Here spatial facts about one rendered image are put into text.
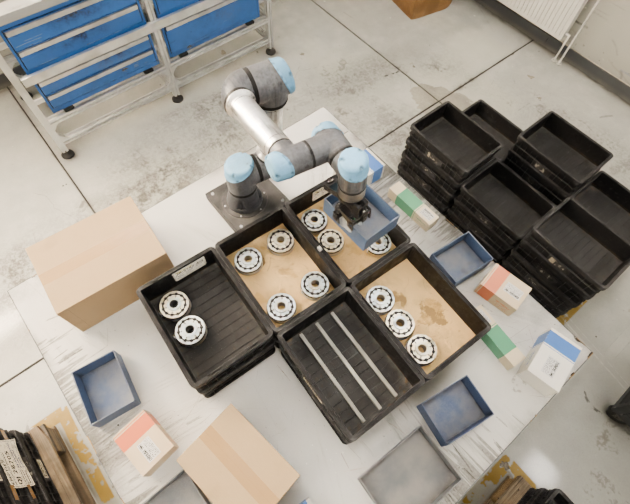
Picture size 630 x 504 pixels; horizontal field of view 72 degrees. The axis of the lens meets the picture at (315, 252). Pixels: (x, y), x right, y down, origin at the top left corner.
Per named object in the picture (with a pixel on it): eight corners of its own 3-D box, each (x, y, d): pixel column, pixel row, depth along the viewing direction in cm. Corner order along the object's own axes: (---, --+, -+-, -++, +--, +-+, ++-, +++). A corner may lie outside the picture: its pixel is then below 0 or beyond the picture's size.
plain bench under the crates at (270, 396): (85, 340, 229) (6, 290, 167) (317, 187, 279) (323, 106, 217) (265, 641, 176) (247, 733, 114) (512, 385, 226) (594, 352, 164)
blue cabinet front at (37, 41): (52, 112, 259) (-6, 26, 209) (159, 62, 281) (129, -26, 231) (54, 115, 258) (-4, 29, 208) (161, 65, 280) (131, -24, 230)
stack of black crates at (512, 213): (440, 220, 254) (460, 186, 224) (474, 194, 263) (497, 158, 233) (493, 268, 241) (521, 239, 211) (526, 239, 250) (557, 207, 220)
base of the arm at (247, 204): (220, 198, 184) (215, 183, 176) (248, 180, 189) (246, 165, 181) (241, 220, 178) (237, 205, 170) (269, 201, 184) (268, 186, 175)
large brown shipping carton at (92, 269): (146, 222, 183) (130, 195, 165) (180, 275, 172) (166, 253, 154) (53, 271, 171) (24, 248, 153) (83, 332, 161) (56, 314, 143)
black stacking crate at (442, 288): (345, 297, 159) (348, 285, 148) (405, 256, 167) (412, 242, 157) (418, 387, 145) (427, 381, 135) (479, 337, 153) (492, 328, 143)
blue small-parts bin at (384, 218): (322, 210, 145) (323, 198, 138) (355, 187, 150) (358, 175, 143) (363, 251, 138) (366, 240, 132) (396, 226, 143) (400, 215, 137)
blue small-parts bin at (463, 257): (450, 289, 173) (456, 282, 167) (426, 261, 179) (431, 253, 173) (487, 266, 179) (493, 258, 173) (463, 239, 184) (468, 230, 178)
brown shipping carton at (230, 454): (188, 461, 142) (175, 460, 128) (237, 409, 150) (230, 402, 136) (251, 534, 134) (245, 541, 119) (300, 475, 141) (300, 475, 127)
